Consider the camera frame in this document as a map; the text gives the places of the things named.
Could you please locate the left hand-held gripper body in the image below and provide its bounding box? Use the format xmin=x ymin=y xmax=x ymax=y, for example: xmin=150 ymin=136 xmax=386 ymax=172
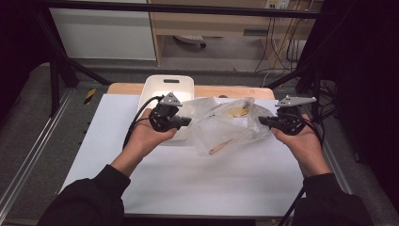
xmin=148 ymin=91 xmax=184 ymax=133

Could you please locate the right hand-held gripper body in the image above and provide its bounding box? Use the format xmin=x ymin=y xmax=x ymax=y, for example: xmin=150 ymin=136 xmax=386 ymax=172
xmin=275 ymin=95 xmax=318 ymax=137

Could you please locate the white plastic bin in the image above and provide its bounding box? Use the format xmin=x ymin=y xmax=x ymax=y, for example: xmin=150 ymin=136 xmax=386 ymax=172
xmin=136 ymin=74 xmax=196 ymax=147

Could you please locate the clear smiley plastic bag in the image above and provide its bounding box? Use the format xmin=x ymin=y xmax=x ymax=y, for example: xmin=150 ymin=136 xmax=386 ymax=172
xmin=181 ymin=96 xmax=275 ymax=157

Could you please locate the pink spoon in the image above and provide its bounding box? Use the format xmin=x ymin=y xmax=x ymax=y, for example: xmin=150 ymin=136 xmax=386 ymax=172
xmin=208 ymin=131 xmax=252 ymax=155

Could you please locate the person's right hand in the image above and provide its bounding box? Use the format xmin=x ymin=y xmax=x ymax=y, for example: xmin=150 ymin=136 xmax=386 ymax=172
xmin=270 ymin=113 xmax=327 ymax=166

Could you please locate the person's left hand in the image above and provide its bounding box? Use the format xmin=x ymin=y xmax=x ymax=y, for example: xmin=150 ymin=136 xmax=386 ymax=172
xmin=126 ymin=107 xmax=179 ymax=160

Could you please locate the black metal stand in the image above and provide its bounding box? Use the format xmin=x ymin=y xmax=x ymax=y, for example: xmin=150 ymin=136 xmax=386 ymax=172
xmin=266 ymin=0 xmax=335 ymax=121
xmin=31 ymin=8 xmax=111 ymax=118

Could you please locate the white table sheet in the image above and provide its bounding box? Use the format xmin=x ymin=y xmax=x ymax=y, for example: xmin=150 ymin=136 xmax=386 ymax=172
xmin=60 ymin=93 xmax=306 ymax=218

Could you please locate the white power strip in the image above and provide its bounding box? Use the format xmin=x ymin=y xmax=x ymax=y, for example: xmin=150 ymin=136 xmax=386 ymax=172
xmin=173 ymin=34 xmax=208 ymax=49

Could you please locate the wooden desk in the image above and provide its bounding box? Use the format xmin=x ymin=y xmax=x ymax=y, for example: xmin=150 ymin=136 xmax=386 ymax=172
xmin=147 ymin=0 xmax=324 ymax=68

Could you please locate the white cabinet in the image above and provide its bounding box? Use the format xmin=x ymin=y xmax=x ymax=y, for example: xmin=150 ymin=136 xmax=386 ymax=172
xmin=49 ymin=8 xmax=157 ymax=61

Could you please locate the left hand-held gripper cable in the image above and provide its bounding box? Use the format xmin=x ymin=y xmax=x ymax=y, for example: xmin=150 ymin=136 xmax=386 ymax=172
xmin=122 ymin=94 xmax=165 ymax=151

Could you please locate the hand-held gripper cable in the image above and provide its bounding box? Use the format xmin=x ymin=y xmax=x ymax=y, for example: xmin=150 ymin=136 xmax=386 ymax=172
xmin=122 ymin=94 xmax=165 ymax=151
xmin=277 ymin=113 xmax=325 ymax=226

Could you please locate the black floor cable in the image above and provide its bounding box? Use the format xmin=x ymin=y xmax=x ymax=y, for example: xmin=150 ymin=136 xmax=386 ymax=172
xmin=309 ymin=78 xmax=346 ymax=164

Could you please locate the aluminium rail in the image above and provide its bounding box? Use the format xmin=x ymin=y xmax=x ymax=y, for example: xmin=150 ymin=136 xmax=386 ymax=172
xmin=0 ymin=89 xmax=75 ymax=215
xmin=319 ymin=137 xmax=369 ymax=226

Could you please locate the hanging cable bundle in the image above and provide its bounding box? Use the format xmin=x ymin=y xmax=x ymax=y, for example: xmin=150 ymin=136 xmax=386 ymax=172
xmin=254 ymin=0 xmax=315 ymax=75

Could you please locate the right hand-held gripper cable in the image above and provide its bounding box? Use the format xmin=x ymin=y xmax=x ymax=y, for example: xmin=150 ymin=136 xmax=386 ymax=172
xmin=277 ymin=113 xmax=325 ymax=226

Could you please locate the black horizontal frame bar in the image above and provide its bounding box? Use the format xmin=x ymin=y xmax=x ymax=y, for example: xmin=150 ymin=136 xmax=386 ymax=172
xmin=34 ymin=0 xmax=324 ymax=20

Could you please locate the wall socket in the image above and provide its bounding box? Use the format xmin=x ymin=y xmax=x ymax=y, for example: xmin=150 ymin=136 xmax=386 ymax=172
xmin=264 ymin=0 xmax=291 ymax=10

